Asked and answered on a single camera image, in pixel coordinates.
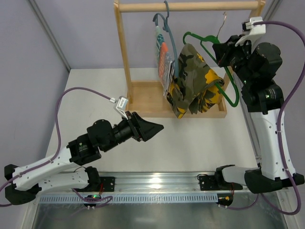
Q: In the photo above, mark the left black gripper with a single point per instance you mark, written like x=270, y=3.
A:
x=138, y=126

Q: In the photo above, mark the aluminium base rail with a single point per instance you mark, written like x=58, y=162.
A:
x=112, y=182

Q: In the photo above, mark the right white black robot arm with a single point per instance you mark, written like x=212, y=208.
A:
x=256, y=68

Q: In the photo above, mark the patterned folded garment on hanger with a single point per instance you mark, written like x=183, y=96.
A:
x=164, y=61

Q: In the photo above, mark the wooden clothes rack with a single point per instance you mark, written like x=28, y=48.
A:
x=144, y=91

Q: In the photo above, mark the slotted grey cable duct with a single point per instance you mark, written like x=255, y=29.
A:
x=136, y=198

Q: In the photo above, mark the camouflage yellow green trousers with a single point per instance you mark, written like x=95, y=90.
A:
x=196, y=89

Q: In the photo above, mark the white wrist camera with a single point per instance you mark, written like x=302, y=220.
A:
x=251, y=32
x=120, y=105

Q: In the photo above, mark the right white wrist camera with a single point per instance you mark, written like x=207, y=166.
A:
x=251, y=32

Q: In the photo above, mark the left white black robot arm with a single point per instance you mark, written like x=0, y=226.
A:
x=48, y=174

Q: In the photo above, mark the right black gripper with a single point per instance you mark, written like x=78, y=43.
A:
x=224, y=53

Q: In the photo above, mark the blue plastic hanger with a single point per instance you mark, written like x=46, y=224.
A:
x=167, y=29

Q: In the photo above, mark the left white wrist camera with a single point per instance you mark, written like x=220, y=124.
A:
x=120, y=105

